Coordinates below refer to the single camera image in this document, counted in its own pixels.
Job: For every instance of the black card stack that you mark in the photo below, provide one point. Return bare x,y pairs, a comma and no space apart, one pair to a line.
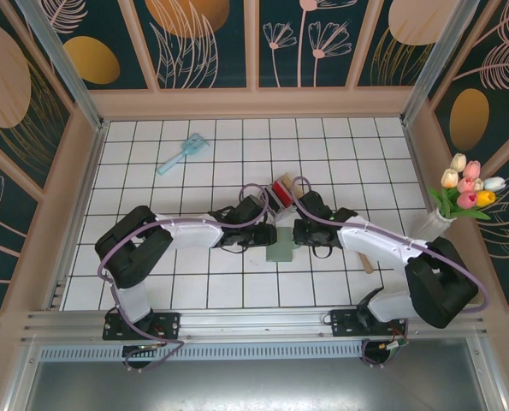
270,203

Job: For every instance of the clear acrylic card box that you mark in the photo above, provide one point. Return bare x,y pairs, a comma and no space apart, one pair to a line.
279,212

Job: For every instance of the green leather card holder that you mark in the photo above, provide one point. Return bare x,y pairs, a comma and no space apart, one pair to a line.
279,252

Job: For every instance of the red card stack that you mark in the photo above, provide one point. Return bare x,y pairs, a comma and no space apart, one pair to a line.
281,193

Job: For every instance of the gold card stack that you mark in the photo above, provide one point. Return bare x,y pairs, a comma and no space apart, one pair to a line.
286,180

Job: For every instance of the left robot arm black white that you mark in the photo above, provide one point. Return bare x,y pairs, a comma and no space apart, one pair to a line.
190,233

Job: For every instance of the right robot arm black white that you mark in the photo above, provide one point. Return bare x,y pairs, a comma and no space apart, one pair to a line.
378,244

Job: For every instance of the light blue plastic fork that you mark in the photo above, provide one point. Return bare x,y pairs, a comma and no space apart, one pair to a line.
192,144

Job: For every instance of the white ribbed vase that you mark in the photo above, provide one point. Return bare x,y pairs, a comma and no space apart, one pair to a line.
429,227

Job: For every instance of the artificial tulip bouquet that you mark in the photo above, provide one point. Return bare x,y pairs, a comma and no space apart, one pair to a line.
465,186

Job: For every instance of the grey metal sheet panel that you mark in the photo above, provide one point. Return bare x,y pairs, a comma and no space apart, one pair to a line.
254,389

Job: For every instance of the aluminium front rail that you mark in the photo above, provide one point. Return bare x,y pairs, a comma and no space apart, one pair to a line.
254,325

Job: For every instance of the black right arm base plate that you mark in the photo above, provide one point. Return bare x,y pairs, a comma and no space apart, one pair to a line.
344,323

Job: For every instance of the aluminium side rail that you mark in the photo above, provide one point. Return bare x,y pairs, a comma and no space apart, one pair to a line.
417,171
92,171

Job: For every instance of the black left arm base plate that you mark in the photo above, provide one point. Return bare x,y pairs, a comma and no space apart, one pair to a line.
168,323

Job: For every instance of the aluminium corner post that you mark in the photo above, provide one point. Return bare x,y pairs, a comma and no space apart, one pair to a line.
66,73
438,60

